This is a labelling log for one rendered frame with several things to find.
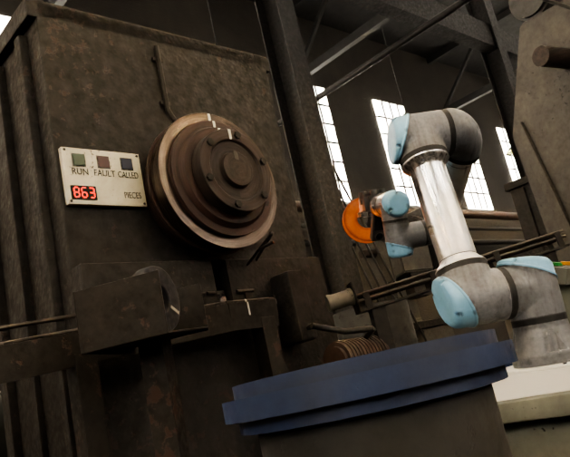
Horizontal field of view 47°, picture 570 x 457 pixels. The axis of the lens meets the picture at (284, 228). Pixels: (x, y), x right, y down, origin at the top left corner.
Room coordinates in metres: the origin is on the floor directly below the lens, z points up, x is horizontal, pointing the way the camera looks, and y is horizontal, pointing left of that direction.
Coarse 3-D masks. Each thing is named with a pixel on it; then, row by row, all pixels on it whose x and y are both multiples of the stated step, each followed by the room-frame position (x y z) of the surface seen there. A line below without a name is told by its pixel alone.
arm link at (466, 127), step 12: (456, 120) 1.48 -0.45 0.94; (468, 120) 1.49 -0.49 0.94; (456, 132) 1.48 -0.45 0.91; (468, 132) 1.49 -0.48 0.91; (480, 132) 1.54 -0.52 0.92; (456, 144) 1.50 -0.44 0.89; (468, 144) 1.51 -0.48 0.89; (480, 144) 1.55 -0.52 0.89; (456, 156) 1.56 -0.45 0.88; (468, 156) 1.56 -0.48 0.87; (456, 168) 1.61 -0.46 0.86; (468, 168) 1.62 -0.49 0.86; (456, 180) 1.65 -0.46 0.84; (456, 192) 1.69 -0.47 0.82
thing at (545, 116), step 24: (528, 0) 3.87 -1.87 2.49; (552, 0) 3.62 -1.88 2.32; (528, 24) 3.86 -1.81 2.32; (552, 24) 3.73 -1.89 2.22; (528, 48) 3.91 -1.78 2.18; (552, 48) 3.56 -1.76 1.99; (528, 72) 3.96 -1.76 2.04; (552, 72) 3.82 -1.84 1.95; (528, 96) 4.00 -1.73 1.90; (552, 96) 3.87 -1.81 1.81; (528, 120) 4.05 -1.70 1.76; (552, 120) 3.91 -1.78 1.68; (528, 144) 4.07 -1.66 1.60; (552, 144) 3.96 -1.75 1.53; (528, 168) 4.15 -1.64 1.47; (552, 168) 4.01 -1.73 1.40; (552, 192) 4.02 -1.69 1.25; (552, 216) 4.10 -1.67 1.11
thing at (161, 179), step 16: (176, 128) 1.93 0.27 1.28; (160, 144) 1.88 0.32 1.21; (160, 160) 1.87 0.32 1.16; (160, 176) 1.86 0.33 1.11; (272, 176) 2.19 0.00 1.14; (160, 192) 1.89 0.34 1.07; (272, 192) 2.18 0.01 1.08; (160, 208) 1.92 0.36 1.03; (176, 208) 1.89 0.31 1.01; (272, 208) 2.16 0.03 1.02; (176, 224) 1.94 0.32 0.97; (192, 224) 1.92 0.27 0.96; (192, 240) 1.98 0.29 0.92; (208, 240) 1.96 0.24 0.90; (224, 240) 2.00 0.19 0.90; (240, 240) 2.04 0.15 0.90; (256, 240) 2.09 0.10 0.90
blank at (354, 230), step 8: (352, 200) 2.12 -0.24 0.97; (352, 208) 2.12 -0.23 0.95; (344, 216) 2.11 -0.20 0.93; (352, 216) 2.12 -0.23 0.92; (344, 224) 2.11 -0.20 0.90; (352, 224) 2.11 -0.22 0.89; (352, 232) 2.11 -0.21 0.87; (360, 232) 2.12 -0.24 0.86; (368, 232) 2.12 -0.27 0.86; (360, 240) 2.13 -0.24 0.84; (368, 240) 2.12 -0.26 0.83
